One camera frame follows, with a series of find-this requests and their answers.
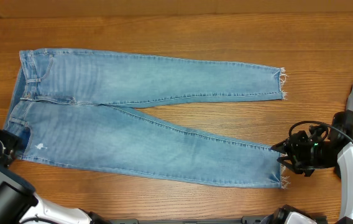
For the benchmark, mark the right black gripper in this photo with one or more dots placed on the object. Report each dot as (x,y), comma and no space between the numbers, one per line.
(291,147)

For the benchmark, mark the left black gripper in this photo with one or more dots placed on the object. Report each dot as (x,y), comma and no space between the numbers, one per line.
(11,142)

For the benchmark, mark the light blue denim jeans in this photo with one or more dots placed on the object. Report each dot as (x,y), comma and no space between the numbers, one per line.
(82,109)

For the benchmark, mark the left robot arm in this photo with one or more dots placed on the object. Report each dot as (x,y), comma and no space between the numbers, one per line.
(19,202)

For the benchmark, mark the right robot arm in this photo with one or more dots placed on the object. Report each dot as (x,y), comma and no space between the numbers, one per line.
(344,121)

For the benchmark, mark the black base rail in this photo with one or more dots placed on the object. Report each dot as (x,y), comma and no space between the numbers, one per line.
(253,219)

